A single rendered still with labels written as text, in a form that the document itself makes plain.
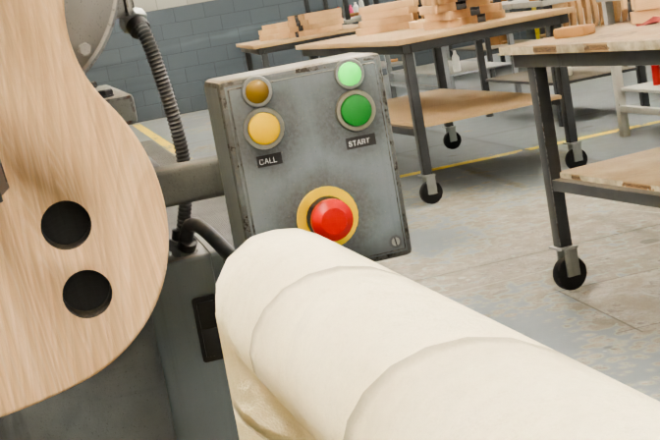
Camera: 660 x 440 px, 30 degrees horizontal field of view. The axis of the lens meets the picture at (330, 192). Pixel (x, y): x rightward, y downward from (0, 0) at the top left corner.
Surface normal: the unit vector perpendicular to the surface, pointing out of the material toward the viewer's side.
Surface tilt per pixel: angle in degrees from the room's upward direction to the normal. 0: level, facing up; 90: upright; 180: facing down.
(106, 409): 90
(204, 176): 90
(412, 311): 10
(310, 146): 90
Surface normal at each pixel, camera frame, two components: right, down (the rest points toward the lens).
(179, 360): 0.24, 0.11
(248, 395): -0.70, 0.23
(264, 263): -0.59, -0.76
